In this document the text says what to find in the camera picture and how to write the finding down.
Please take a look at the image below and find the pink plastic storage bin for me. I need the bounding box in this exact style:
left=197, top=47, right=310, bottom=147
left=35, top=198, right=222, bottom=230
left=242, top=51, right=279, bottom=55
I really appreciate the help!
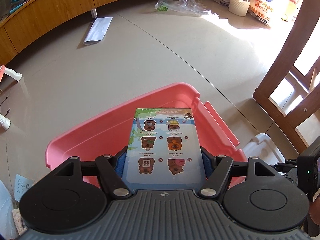
left=46, top=82, right=246, bottom=170

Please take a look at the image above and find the white bin lid pink handle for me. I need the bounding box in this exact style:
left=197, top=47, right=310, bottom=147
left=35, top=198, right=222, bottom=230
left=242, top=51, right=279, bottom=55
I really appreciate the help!
left=242, top=133, right=285, bottom=165

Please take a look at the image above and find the green bear toy box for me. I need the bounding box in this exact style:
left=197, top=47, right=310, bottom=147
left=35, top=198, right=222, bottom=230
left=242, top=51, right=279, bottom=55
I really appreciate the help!
left=121, top=107, right=206, bottom=192

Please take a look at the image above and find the light blue toy box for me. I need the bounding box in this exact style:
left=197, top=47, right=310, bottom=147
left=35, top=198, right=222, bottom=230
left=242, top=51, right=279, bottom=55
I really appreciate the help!
left=14, top=174, right=34, bottom=202

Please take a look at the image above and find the pink white kids table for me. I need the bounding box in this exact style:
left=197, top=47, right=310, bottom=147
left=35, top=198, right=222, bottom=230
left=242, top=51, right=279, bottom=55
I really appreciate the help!
left=0, top=64, right=23, bottom=131

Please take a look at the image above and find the white plastic bag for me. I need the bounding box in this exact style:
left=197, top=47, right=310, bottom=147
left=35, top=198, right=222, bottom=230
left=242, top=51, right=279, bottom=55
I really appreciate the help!
left=0, top=181, right=18, bottom=239

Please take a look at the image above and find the white woven basket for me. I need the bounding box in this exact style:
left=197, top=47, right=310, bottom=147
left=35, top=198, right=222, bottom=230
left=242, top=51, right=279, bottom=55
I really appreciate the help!
left=228, top=0, right=250, bottom=17

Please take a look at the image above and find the clear plastic bag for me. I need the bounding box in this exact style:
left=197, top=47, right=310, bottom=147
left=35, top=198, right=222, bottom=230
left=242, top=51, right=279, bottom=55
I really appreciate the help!
left=155, top=0, right=212, bottom=16

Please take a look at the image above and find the wooden low cabinet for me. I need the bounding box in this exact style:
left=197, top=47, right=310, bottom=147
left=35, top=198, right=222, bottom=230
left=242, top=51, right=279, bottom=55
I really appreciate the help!
left=0, top=0, right=218, bottom=66

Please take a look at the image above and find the printed shopping bag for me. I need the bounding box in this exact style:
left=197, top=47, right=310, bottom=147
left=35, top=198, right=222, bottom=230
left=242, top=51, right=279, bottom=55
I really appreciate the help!
left=213, top=0, right=288, bottom=28

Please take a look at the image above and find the wooden chair frame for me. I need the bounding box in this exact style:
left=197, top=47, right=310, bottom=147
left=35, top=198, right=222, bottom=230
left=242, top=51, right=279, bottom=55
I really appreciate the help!
left=253, top=0, right=319, bottom=153

